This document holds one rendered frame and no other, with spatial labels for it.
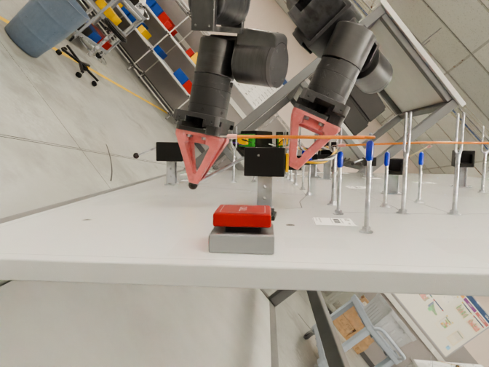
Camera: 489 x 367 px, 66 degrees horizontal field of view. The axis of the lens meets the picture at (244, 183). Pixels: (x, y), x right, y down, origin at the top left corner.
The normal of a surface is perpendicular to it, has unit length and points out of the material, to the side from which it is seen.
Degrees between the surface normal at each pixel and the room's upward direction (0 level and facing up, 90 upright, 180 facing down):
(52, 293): 0
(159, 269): 90
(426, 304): 89
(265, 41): 118
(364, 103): 90
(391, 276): 90
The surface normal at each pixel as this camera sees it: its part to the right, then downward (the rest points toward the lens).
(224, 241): -0.05, 0.10
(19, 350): 0.77, -0.63
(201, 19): -0.49, 0.29
